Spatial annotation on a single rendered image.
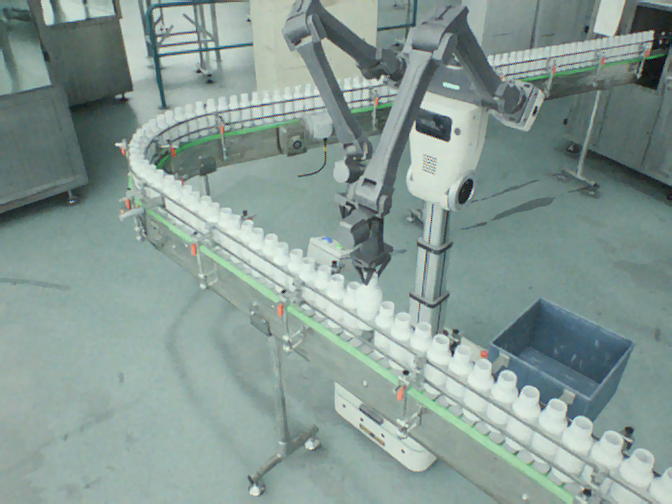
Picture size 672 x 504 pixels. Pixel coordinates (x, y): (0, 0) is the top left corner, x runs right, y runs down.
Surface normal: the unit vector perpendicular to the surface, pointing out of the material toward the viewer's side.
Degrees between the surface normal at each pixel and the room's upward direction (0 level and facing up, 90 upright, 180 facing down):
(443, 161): 90
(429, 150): 90
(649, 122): 90
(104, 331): 0
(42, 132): 90
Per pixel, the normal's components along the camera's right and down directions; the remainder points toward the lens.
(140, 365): 0.00, -0.83
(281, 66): 0.47, 0.49
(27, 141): 0.71, 0.40
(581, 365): -0.70, 0.39
